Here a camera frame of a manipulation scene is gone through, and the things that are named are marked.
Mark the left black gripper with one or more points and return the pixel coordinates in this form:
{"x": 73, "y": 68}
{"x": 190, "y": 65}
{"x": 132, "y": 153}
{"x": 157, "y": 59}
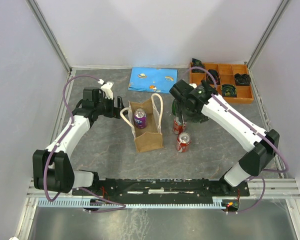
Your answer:
{"x": 115, "y": 112}

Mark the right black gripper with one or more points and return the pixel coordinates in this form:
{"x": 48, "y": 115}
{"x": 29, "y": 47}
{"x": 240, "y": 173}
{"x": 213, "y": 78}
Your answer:
{"x": 182, "y": 105}

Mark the purple soda can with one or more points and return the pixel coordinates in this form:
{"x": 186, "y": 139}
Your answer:
{"x": 140, "y": 118}

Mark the red cola can front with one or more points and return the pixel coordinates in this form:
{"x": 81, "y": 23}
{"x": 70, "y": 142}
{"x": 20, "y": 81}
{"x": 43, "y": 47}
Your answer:
{"x": 183, "y": 142}

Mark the red cola can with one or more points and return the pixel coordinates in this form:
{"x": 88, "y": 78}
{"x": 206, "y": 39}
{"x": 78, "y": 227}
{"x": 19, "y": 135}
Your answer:
{"x": 178, "y": 126}
{"x": 183, "y": 142}

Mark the burlap canvas tote bag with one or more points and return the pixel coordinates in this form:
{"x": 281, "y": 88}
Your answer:
{"x": 149, "y": 138}

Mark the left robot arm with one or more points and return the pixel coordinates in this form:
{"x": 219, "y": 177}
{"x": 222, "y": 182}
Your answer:
{"x": 52, "y": 169}

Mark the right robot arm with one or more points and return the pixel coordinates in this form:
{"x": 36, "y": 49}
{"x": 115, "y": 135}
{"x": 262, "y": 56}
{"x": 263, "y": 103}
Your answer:
{"x": 261, "y": 146}

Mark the red cola can rear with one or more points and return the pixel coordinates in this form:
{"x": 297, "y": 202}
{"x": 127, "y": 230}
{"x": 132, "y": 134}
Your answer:
{"x": 178, "y": 126}

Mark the green glass bottle right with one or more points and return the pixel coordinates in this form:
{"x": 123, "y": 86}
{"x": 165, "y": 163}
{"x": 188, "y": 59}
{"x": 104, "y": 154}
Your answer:
{"x": 197, "y": 118}

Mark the blue patterned folded cloth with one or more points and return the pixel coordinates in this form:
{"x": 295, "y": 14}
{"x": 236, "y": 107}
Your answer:
{"x": 154, "y": 80}

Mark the dark rolled item top-left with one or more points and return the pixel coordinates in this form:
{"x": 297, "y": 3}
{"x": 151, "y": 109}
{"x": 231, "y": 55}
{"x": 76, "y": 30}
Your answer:
{"x": 197, "y": 63}

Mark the dark rolled item middle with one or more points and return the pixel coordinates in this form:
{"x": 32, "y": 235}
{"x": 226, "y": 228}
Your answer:
{"x": 215, "y": 75}

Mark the dark rolled item bottom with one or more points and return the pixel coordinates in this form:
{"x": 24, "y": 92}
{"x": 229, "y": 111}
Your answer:
{"x": 229, "y": 90}

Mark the orange compartment tray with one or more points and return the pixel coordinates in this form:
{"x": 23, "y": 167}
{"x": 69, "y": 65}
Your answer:
{"x": 233, "y": 82}

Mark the dark rolled item right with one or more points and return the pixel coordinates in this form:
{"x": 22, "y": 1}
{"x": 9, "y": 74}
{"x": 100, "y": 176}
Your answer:
{"x": 242, "y": 79}

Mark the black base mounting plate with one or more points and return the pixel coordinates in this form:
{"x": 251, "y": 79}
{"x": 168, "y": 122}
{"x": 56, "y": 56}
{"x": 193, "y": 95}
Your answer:
{"x": 165, "y": 191}

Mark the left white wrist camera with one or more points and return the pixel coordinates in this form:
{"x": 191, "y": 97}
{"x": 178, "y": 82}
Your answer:
{"x": 106, "y": 87}

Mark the aluminium frame rail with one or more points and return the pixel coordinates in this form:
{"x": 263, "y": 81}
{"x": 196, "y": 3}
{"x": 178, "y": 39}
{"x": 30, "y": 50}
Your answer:
{"x": 275, "y": 188}

